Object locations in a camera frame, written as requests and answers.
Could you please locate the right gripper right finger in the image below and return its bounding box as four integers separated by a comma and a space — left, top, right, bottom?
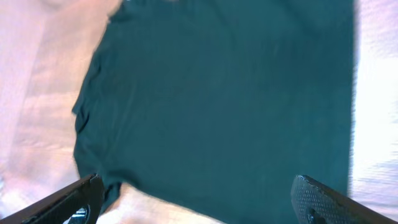
290, 175, 397, 224

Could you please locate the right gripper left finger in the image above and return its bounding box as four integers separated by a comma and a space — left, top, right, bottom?
1, 174, 104, 224

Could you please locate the black polo shirt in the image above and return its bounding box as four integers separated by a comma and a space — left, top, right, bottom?
72, 0, 354, 223

